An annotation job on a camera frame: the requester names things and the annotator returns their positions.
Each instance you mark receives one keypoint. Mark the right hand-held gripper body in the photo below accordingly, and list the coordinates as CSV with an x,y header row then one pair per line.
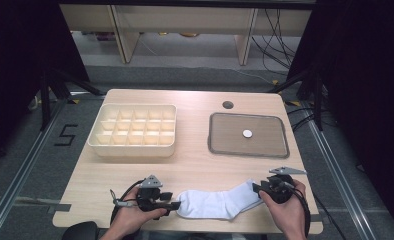
x,y
280,191

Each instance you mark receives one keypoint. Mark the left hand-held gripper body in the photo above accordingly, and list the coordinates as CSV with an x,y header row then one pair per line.
x,y
148,195

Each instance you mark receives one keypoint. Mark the white sock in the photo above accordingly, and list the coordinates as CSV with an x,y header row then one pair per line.
x,y
215,203

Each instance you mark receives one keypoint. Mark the person's right hand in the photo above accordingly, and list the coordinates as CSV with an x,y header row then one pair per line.
x,y
290,215

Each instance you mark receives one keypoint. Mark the person's left hand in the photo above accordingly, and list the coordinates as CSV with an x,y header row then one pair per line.
x,y
128,216

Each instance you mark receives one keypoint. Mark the cream compartment organizer box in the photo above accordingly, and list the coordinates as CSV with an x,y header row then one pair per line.
x,y
131,151

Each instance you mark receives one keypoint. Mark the white round disc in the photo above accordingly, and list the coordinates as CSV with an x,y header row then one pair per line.
x,y
247,133

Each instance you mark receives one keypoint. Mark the grey rectangular tray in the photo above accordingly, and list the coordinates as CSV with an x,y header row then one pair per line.
x,y
231,140

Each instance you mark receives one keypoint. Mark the black rounded object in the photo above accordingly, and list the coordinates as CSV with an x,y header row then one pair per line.
x,y
81,231

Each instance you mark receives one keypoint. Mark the black metal stand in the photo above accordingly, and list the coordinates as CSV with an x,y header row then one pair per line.
x,y
318,100
45,100

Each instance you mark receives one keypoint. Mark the black curtain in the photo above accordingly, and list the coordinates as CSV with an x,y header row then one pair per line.
x,y
21,66
368,83

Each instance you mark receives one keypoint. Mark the light wooden desk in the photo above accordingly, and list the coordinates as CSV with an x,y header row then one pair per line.
x,y
185,20

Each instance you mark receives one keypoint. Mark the aluminium floor rail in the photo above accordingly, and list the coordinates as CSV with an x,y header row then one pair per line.
x,y
335,173
25,170

